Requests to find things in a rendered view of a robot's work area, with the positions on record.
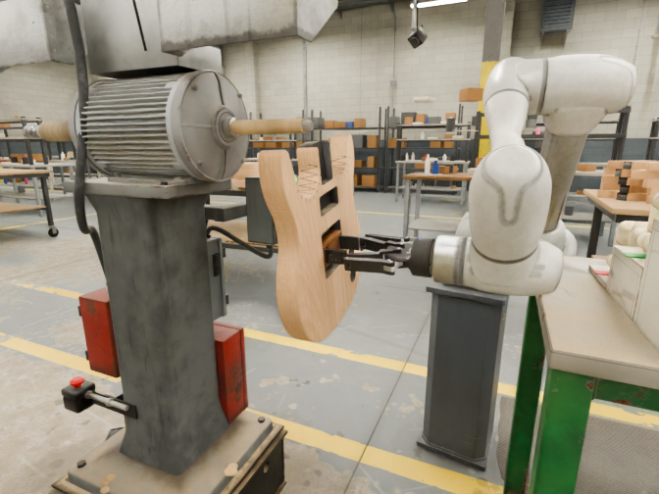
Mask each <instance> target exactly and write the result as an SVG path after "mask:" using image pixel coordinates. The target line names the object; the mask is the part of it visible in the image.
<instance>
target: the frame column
mask: <svg viewBox="0 0 659 494"><path fill-rule="evenodd" d="M208 195H209V193H204V194H197V195H191V196H185V197H178V198H173V199H156V198H141V197H127V196H113V195H98V194H85V196H86V197H87V199H88V200H89V202H90V204H91V205H92V207H93V208H94V210H95V211H96V214H97V220H98V227H99V233H100V240H101V247H102V254H103V261H104V268H105V274H106V281H107V287H108V294H109V301H110V308H111V315H112V322H113V329H114V335H115V341H116V348H117V355H118V362H119V369H120V376H121V383H122V389H123V395H124V401H125V402H128V403H131V404H133V405H135V406H136V410H137V420H136V419H133V418H130V417H128V416H127V425H126V432H125V435H124V438H123V440H122V443H121V446H120V449H119V452H120V453H122V454H124V455H127V456H129V457H131V458H134V459H136V460H138V461H140V462H142V463H145V464H147V465H149V466H152V467H154V468H156V469H160V470H163V471H165V472H167V473H170V474H172V475H181V474H183V473H184V472H185V471H186V470H187V469H188V468H189V467H190V466H191V465H192V464H193V463H194V462H195V461H196V460H197V459H198V458H199V457H200V456H201V455H202V454H203V453H204V452H205V451H206V450H207V449H208V448H209V447H210V446H211V445H212V444H213V443H214V442H215V441H216V440H217V439H218V438H219V437H220V436H221V435H222V434H223V433H224V432H225V431H226V430H227V429H228V428H229V427H230V426H231V423H230V424H228V421H227V418H226V415H225V413H224V411H223V408H222V405H221V402H220V398H219V385H218V373H217V360H216V348H215V335H214V323H213V310H212V297H211V284H210V273H209V260H208V247H207V234H206V222H205V209H204V206H205V204H206V201H207V198H208Z"/></svg>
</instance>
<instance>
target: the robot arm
mask: <svg viewBox="0 0 659 494"><path fill-rule="evenodd" d="M635 85H636V69H635V66H634V65H632V64H631V63H629V62H627V61H626V60H624V59H622V58H618V57H615V56H610V55H602V54H578V55H563V56H558V57H553V58H543V59H523V58H517V57H511V58H507V59H504V60H503V61H501V62H500V63H498V64H497V65H496V66H495V68H494V69H493V70H492V72H491V73H490V75H489V77H488V79H487V82H486V84H485V88H484V93H483V108H484V116H485V119H486V123H487V127H488V132H489V139H490V150H491V152H489V153H488V154H487V155H486V156H485V157H484V158H483V159H482V160H481V162H480V163H479V165H478V166H477V168H476V170H475V172H474V175H473V178H472V180H471V183H470V188H469V212H468V213H466V215H465V216H464V217H463V219H461V221H460V223H459V225H458V227H457V230H456V233H455V236H446V235H439V236H438V237H437V239H436V240H434V238H424V237H416V238H415V239H414V241H413V243H412V244H411V243H410V237H408V236H407V237H397V236H389V235H380V234H372V233H366V234H365V236H360V237H359V236H349V235H339V246H340V249H347V250H357V251H359V250H360V251H363V250H365V249H366V250H370V251H373V252H361V253H347V250H340V249H330V248H325V254H326V263H329V264H339V265H344V269H345V270H346V271H350V272H376V273H384V274H388V275H395V270H396V269H407V268H408V269H409V270H410V271H411V274H412V275H415V276H423V277H431V276H432V279H433V280H434V281H435V282H442V284H443V285H446V286H455V287H460V288H466V289H472V290H478V291H482V292H485V293H494V294H501V295H512V296H535V295H543V294H548V293H552V292H554V291H555V290H556V288H557V287H558V285H559V283H560V280H561V277H562V274H563V268H564V256H570V257H575V256H576V252H577V241H576V239H575V236H574V235H573V234H572V233H571V232H570V231H569V230H568V229H566V227H565V225H564V224H563V222H562V221H561V220H560V218H561V215H562V212H563V209H564V206H565V203H566V200H567V196H568V193H569V190H570V187H571V184H572V181H573V178H574V175H575V173H576V170H577V167H578V164H579V161H580V158H581V155H582V152H583V148H584V145H585V142H586V139H587V136H588V133H589V132H591V131H592V130H593V129H594V128H596V127H597V125H598V124H599V123H600V122H601V121H602V120H603V118H604V117H605V116H606V114H613V113H616V112H618V111H619V110H621V109H623V108H624V107H626V105H627V104H628V103H629V102H630V101H631V100H632V98H633V96H634V91H635ZM530 115H542V119H543V123H544V125H545V127H546V130H545V133H544V138H543V142H542V146H541V151H540V155H539V154H538V153H537V152H536V151H535V150H533V149H532V148H530V147H528V146H526V145H525V142H524V140H523V138H522V137H521V134H522V129H523V126H524V122H525V119H526V116H530ZM371 237H372V238H371ZM383 254H384V259H383Z"/></svg>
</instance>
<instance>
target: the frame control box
mask: <svg viewBox="0 0 659 494"><path fill-rule="evenodd" d="M245 196H246V216H247V234H248V242H252V243H260V244H266V248H268V251H269V254H265V253H263V252H261V251H259V250H257V249H256V248H254V247H252V246H251V245H249V244H247V243H246V242H244V241H243V240H241V239H239V238H238V237H236V236H235V235H233V234H231V233H230V232H228V231H226V230H224V229H223V228H221V227H218V226H215V225H211V226H209V227H207V228H206V234H207V240H208V239H210V238H211V236H212V235H211V234H210V232H211V231H212V230H215V231H217V232H219V233H221V234H223V235H224V236H226V237H228V238H230V239H231V240H233V241H234V242H236V243H238V244H239V245H241V246H242V247H244V248H246V249H247V250H249V251H250V252H252V253H254V254H256V255H257V256H259V257H261V258H264V259H271V258H272V256H273V255H274V250H273V245H276V244H278V235H277V229H276V225H275V222H274V219H273V216H272V214H271V212H270V210H269V208H268V206H267V204H266V201H265V198H264V195H263V191H262V187H261V182H260V177H259V176H258V175H254V176H247V177H246V178H245Z"/></svg>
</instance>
